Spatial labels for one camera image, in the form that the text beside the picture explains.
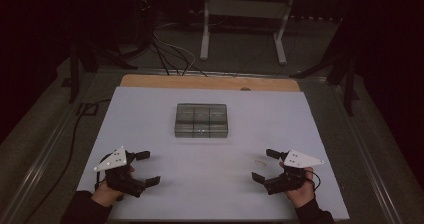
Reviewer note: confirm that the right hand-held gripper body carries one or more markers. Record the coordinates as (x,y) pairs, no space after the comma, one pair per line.
(301,159)

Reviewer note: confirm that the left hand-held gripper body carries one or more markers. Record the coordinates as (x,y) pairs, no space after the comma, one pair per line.
(115,159)

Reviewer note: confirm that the clear plastic compartment box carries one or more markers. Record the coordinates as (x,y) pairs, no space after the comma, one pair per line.
(201,120)

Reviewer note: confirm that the person's right hand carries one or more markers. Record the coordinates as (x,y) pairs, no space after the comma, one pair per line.
(301,195)

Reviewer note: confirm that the person's left hand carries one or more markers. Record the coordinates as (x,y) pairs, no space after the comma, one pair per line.
(105,195)

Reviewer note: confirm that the white table mat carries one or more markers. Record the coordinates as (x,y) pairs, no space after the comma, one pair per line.
(216,170)

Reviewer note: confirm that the black stand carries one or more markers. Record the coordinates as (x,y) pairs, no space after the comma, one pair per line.
(349,90)
(74,80)

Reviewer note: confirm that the white metal stand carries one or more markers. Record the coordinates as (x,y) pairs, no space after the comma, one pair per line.
(204,34)

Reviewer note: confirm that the dark equipment rack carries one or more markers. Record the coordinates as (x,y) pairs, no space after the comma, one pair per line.
(143,4)

